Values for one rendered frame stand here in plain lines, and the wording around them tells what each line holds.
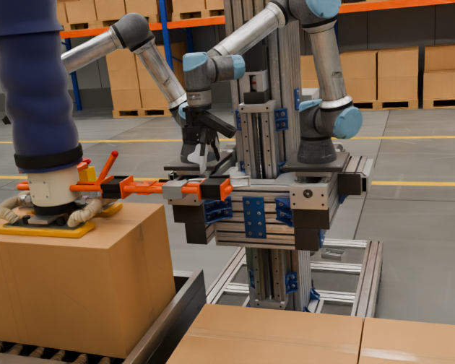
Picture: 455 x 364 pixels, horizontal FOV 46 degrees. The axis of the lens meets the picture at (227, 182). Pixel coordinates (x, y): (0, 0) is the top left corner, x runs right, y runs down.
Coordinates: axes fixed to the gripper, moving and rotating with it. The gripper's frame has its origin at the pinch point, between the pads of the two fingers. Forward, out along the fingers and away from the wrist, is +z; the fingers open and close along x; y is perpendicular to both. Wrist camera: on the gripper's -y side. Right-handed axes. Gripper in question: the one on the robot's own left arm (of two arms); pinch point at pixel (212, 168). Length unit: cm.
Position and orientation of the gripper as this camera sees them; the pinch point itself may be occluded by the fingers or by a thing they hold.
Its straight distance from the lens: 166.3
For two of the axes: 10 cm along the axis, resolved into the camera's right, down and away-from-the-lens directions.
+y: -9.4, -0.1, 3.3
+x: -3.2, 3.1, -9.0
